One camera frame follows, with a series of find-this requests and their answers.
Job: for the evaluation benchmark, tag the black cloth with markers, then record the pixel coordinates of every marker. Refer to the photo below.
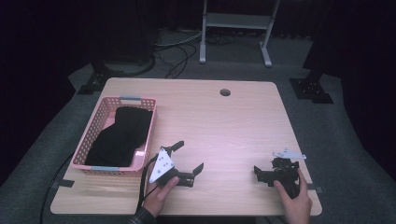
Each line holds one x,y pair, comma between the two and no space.
121,137

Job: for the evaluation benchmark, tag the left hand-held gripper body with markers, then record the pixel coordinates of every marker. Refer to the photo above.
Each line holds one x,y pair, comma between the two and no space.
162,166

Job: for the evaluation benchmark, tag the person's left hand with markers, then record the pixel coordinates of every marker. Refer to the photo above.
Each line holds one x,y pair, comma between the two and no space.
158,196

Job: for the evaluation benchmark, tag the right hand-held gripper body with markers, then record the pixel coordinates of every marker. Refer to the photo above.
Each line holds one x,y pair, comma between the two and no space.
285,172

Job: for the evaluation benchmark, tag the dark tape strip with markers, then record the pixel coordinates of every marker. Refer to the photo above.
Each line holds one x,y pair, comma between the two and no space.
316,188
66,183

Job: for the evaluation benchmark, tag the person's right hand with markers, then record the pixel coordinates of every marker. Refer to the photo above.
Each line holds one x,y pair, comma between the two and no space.
297,208

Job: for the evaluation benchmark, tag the pink plastic basket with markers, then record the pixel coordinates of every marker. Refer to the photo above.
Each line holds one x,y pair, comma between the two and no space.
102,115

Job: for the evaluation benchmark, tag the white metal stand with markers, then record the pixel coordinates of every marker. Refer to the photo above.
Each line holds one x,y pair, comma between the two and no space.
236,21

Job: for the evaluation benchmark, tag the black stand base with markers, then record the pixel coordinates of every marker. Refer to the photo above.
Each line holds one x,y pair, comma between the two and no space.
99,77
311,88

